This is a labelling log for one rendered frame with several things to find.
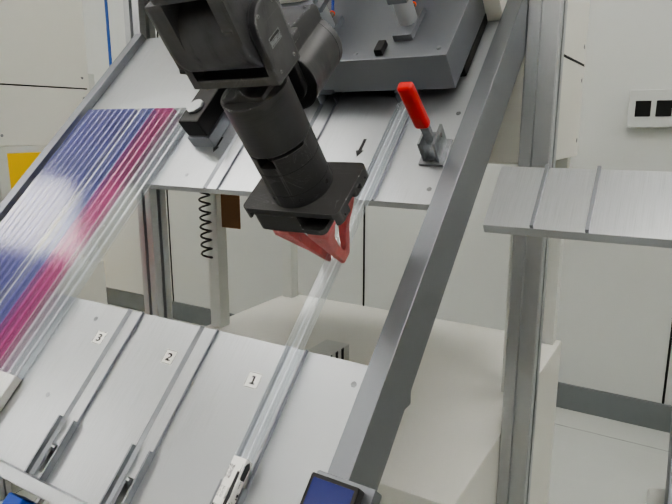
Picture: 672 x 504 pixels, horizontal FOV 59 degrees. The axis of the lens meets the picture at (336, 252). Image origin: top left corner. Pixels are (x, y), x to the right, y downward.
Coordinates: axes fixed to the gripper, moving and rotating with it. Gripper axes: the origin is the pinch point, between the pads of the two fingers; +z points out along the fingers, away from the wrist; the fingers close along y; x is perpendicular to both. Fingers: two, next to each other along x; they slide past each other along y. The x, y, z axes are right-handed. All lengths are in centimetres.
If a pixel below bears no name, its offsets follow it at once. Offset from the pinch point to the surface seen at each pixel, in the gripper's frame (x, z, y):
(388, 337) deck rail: 7.9, 0.9, -8.6
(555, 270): -45, 57, -8
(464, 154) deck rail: -13.3, -1.3, -9.6
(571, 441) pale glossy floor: -59, 167, -3
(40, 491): 29.9, 2.1, 18.6
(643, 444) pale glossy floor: -67, 174, -24
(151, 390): 17.7, 3.0, 14.5
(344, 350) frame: -13, 45, 21
